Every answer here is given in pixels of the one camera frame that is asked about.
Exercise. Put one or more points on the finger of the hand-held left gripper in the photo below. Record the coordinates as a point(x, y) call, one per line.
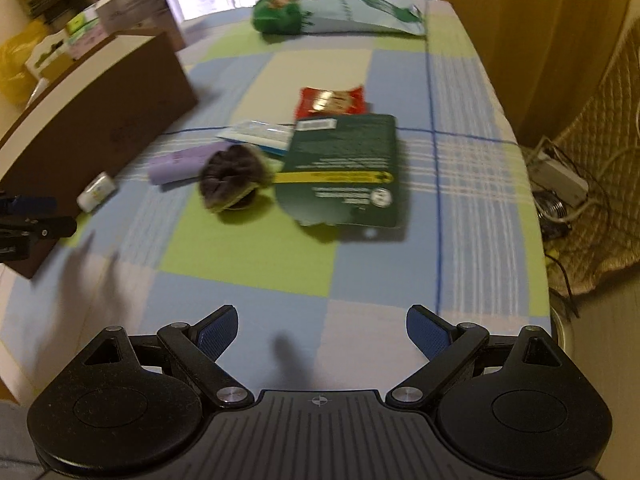
point(30, 204)
point(50, 228)

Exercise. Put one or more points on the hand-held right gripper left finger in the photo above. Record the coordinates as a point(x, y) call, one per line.
point(217, 334)

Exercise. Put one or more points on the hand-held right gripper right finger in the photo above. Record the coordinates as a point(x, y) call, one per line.
point(425, 334)

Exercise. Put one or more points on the small white bottle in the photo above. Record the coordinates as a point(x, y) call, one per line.
point(97, 191)

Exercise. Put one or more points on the brown storage box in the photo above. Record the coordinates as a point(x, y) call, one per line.
point(100, 125)

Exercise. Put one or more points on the purple bottle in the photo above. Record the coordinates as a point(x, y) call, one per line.
point(175, 166)

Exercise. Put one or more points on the dark brown hair scrunchie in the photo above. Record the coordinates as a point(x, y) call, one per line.
point(232, 172)

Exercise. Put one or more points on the dark green packet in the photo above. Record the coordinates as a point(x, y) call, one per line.
point(345, 160)

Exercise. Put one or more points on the white blister pack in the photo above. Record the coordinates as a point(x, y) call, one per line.
point(255, 132)

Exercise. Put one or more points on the red snack packet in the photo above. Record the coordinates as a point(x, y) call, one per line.
point(330, 100)

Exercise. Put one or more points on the checked cloth desktop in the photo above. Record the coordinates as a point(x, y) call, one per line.
point(300, 270)

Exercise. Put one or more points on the yellow plastic bag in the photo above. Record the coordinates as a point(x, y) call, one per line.
point(12, 65)

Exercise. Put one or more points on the pink paper bag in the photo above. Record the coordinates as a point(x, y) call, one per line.
point(85, 41)

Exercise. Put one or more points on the black coiled device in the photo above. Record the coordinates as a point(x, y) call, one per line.
point(550, 210)

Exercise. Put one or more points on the green tissue pack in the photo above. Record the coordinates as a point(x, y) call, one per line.
point(80, 21)

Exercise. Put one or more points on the white power adapter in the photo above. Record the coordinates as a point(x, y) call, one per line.
point(560, 175)

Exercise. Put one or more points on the grey product box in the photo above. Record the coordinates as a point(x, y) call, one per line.
point(135, 7)

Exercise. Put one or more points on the beige quilted cushion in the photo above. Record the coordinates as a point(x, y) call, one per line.
point(610, 160)

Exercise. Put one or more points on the green snack bag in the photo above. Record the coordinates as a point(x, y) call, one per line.
point(340, 12)

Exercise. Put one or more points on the white carved frame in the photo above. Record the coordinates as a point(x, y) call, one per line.
point(47, 52)

